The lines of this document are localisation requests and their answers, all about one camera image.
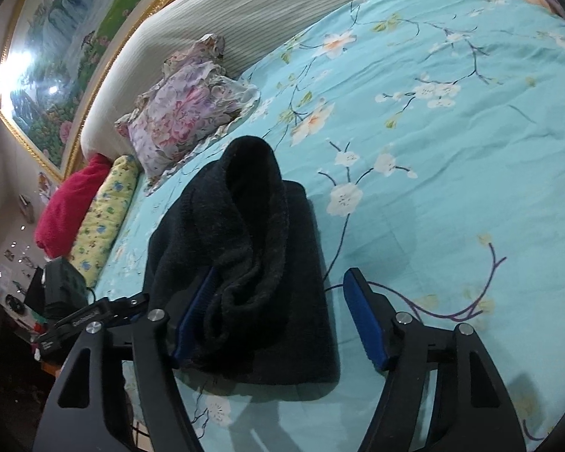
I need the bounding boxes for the black fleece pants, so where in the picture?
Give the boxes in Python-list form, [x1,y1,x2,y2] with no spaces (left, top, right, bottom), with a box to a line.
[142,136,338,386]

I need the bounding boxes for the red fleece blanket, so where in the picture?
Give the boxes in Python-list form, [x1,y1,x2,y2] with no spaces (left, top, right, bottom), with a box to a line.
[34,154,112,259]

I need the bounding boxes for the yellow floral bolster pillow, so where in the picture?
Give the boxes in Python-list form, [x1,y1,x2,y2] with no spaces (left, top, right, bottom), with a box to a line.
[68,155,139,289]

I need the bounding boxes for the floral ruffled pillow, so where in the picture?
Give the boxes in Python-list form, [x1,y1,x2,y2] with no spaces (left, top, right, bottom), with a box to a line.
[114,34,260,195]

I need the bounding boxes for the gold framed landscape painting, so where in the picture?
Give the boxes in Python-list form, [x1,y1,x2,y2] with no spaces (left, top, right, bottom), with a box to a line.
[0,0,173,181]

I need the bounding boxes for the white ribbed headboard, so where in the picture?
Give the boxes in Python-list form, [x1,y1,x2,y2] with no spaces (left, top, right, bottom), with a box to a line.
[80,0,352,159]

